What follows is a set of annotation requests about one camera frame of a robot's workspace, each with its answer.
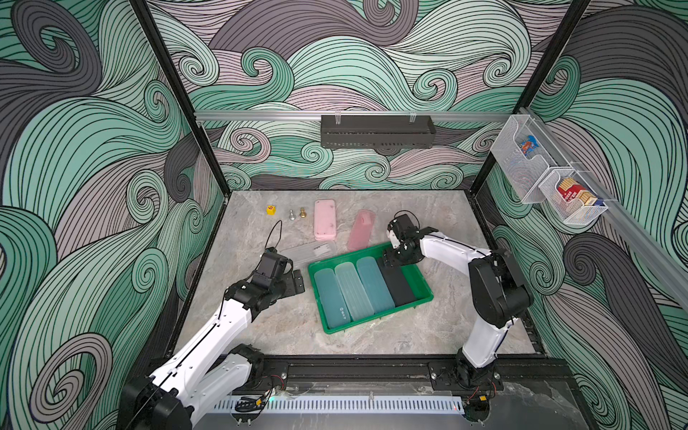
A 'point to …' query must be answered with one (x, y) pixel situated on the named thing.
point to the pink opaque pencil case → (324, 219)
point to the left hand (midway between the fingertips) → (290, 280)
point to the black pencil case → (398, 284)
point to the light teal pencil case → (374, 285)
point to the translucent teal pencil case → (331, 298)
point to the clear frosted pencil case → (353, 291)
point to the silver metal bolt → (291, 216)
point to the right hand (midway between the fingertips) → (397, 259)
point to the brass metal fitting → (303, 213)
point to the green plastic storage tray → (414, 274)
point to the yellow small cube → (271, 210)
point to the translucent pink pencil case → (362, 229)
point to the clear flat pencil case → (310, 252)
